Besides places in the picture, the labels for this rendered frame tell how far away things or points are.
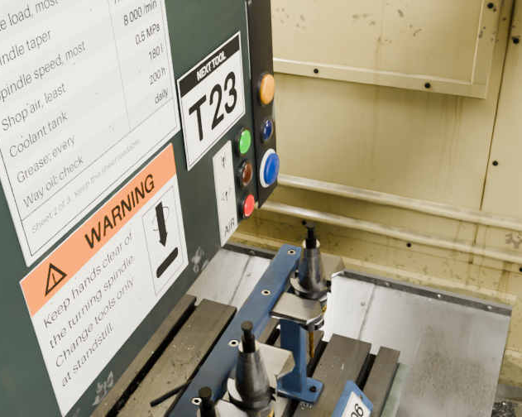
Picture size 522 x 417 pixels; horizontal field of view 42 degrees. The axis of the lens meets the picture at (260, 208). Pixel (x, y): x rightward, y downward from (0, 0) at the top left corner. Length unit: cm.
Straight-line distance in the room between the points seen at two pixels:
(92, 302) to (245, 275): 127
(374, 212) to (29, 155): 121
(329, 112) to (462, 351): 59
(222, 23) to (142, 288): 20
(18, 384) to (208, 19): 27
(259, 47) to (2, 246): 31
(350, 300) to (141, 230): 118
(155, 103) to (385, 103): 97
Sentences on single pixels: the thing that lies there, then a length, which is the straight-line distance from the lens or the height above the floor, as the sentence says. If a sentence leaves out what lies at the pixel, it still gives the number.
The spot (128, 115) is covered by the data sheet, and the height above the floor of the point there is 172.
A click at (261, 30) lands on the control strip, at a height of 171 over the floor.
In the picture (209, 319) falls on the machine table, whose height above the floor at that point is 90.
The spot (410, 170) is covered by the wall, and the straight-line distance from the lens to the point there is 143.
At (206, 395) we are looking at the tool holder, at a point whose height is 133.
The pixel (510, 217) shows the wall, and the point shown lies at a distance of 145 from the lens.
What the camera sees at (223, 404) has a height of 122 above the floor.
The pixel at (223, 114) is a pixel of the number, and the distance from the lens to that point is 53.
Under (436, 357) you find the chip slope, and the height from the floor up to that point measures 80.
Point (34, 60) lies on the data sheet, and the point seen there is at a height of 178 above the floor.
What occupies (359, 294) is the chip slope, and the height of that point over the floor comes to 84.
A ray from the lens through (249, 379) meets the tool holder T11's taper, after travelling 87.
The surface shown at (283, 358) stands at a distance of 94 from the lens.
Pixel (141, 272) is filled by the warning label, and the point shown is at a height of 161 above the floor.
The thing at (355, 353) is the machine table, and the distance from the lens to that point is 139.
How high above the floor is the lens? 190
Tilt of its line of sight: 34 degrees down
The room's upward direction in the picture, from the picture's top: 3 degrees counter-clockwise
